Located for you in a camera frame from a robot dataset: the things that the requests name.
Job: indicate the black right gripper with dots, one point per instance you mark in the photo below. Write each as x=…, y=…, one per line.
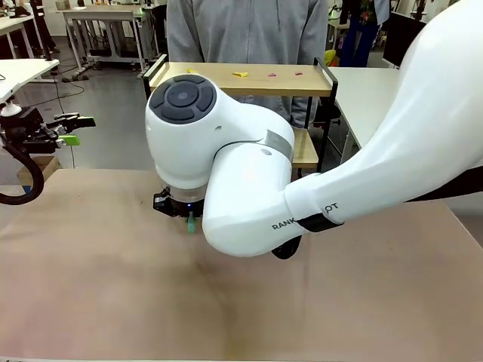
x=175, y=207

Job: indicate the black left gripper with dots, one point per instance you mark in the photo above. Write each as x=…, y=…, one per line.
x=26, y=128

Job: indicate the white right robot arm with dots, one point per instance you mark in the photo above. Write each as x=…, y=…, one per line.
x=396, y=151

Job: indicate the cardboard box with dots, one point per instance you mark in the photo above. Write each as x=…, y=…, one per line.
x=45, y=166

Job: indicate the white knob on left gripper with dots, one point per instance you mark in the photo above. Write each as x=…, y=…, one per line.
x=10, y=109

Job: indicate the white desk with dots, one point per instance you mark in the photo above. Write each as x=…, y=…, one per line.
x=22, y=73

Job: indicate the black pole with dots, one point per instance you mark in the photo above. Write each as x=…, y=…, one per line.
x=39, y=30

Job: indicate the background white workbench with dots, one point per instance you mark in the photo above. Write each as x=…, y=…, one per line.
x=98, y=15

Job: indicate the large yellow paper scrap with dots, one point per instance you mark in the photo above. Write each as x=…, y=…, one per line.
x=240, y=74

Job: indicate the black office chair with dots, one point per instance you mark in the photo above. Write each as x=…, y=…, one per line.
x=328, y=113

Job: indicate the person in grey hoodie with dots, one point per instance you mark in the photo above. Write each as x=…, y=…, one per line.
x=245, y=30

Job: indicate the yellow-green object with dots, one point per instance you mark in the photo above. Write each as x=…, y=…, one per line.
x=330, y=56

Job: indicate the white table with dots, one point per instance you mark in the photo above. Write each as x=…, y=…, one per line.
x=362, y=86

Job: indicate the background person in blue trousers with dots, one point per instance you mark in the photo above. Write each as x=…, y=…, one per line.
x=358, y=41

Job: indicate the black monitor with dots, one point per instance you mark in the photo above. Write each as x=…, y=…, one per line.
x=400, y=41

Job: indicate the wooden shelf with black frame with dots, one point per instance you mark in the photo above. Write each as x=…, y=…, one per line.
x=256, y=81

